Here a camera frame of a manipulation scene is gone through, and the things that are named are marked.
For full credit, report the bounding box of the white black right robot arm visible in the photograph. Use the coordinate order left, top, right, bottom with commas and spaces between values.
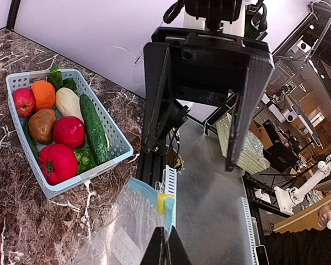
142, 1, 274, 171

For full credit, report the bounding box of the cream perforated basket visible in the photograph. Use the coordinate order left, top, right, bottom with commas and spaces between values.
215, 112, 268, 176

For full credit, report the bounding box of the white slotted cable duct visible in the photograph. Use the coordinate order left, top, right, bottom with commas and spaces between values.
155, 165, 177, 198

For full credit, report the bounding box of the green grapes bunch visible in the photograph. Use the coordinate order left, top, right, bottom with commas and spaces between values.
73, 147, 97, 174

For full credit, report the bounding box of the dark red round fruit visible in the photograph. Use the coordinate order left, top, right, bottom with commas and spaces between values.
52, 116, 85, 149

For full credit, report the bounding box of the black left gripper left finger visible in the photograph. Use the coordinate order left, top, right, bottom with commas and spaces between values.
140, 227, 165, 265

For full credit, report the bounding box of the orange fruit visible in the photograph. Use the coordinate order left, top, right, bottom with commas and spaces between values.
31, 80, 55, 111

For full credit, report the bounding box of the white radish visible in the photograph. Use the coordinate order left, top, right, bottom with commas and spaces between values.
55, 87, 84, 123

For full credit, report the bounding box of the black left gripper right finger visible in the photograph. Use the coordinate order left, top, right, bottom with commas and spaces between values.
165, 226, 191, 265

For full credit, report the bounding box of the brown potato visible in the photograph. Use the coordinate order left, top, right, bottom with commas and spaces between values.
28, 109, 57, 145

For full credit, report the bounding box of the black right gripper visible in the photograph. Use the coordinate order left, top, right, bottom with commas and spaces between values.
142, 27, 274, 172

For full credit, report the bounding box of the light blue plastic basket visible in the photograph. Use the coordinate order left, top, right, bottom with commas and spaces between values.
6, 66, 134, 199

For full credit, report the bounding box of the green leafy vegetable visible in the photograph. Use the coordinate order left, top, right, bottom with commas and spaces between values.
47, 65, 77, 94

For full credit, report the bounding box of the pink red apple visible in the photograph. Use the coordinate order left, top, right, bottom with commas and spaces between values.
13, 88, 36, 118

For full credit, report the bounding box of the green cucumber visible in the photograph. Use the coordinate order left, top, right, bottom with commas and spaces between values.
79, 94, 109, 165

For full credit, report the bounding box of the red tomato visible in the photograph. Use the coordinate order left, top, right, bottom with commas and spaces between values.
38, 144, 78, 186

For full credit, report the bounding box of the clear zip top bag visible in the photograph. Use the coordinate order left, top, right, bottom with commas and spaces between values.
73, 178, 176, 264

